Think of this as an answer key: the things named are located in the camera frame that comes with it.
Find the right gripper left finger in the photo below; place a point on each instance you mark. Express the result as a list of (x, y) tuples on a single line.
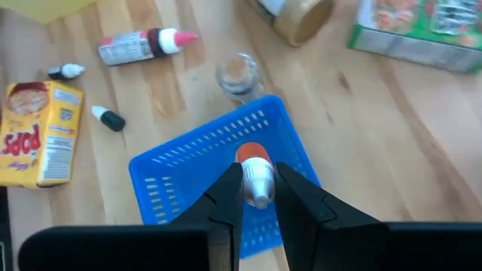
[(150, 248)]

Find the blue plastic basket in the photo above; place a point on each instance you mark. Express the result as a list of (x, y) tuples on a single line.
[(188, 169)]

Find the small glass spice jar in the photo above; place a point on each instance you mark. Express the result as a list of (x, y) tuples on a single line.
[(238, 73)]

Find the yellow Corn Pops box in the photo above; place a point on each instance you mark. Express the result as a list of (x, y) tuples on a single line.
[(37, 150)]

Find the red food colouring bottle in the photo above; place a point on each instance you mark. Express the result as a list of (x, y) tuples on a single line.
[(128, 47)]

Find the Apple Jacks cereal box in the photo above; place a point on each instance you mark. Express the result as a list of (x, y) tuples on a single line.
[(414, 49)]

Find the black table frame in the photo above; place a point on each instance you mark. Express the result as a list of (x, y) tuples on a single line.
[(3, 211)]

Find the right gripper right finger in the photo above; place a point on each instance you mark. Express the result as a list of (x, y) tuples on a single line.
[(339, 244)]

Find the orange food colouring dropper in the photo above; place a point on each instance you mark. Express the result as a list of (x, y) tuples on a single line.
[(258, 177)]

